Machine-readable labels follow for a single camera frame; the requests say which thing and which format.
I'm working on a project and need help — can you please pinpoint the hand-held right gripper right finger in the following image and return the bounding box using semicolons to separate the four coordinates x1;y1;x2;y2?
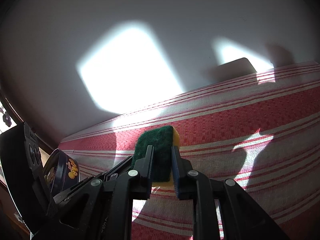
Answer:
171;146;290;240

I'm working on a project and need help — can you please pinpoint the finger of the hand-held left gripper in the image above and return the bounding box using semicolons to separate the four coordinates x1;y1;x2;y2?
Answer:
53;155;133;204

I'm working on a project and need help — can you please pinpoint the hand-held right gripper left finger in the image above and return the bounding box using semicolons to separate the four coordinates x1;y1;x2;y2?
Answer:
32;145;153;240

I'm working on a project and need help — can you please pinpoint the round metal cookie tin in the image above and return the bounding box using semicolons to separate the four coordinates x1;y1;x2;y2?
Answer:
42;149;80;194

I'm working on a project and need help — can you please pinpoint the green yellow scouring sponge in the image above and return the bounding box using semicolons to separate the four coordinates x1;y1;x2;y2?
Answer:
131;125;181;188

